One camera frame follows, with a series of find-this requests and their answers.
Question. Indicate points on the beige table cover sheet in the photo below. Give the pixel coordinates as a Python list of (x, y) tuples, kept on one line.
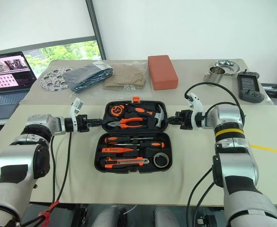
[(171, 97), (128, 186)]

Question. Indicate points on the perforated round metal plate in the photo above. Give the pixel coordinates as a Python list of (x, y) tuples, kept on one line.
[(49, 79)]

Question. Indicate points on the stainless steel cup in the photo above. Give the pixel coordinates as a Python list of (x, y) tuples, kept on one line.
[(215, 74)]

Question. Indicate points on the orange voltage tester pen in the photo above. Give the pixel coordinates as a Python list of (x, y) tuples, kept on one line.
[(112, 149)]

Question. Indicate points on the clear plastic bag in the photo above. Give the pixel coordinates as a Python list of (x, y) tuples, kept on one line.
[(114, 93)]

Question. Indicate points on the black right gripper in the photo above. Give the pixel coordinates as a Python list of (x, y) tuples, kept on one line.
[(185, 119)]

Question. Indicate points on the black plastic tool case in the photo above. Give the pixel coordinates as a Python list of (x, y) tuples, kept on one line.
[(133, 170)]

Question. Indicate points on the orange rectangular block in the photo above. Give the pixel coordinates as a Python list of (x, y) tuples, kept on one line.
[(163, 72)]

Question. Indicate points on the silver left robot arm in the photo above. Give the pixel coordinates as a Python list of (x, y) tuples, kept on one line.
[(17, 160)]

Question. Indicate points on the orange black tape measure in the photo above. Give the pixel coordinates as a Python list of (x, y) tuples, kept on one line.
[(117, 110)]

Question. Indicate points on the stainless steel bowl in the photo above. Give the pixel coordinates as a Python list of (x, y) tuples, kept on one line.
[(230, 67)]

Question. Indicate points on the open laptop computer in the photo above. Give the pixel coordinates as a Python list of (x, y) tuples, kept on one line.
[(5, 73)]

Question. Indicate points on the screwdriver with long orange grip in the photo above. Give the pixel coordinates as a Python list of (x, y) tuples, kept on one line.
[(113, 140)]

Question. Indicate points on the folded dark blue cloth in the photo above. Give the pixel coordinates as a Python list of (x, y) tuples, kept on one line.
[(86, 75)]

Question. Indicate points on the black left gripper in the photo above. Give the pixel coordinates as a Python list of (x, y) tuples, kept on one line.
[(83, 123)]

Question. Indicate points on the orange black utility knife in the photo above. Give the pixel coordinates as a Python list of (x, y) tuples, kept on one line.
[(124, 162)]

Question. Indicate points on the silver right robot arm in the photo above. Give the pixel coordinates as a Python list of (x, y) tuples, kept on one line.
[(237, 165)]

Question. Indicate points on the black electrical tape roll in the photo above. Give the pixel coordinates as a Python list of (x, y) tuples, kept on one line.
[(155, 162)]

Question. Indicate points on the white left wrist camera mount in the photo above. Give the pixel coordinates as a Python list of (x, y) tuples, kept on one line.
[(76, 105)]

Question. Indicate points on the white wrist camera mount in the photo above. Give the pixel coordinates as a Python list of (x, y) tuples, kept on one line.
[(76, 105), (196, 106)]

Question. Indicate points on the folded beige cloth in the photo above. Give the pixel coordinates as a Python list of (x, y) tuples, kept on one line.
[(125, 76)]

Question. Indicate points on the dark grey handheld controller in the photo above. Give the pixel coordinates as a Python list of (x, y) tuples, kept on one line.
[(250, 87)]

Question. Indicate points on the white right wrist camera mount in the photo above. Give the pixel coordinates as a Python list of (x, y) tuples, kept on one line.
[(196, 106)]

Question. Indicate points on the yellow tape strip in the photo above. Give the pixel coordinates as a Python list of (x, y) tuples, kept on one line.
[(270, 149)]

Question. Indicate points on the dark window frame post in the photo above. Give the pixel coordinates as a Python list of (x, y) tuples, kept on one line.
[(96, 28)]

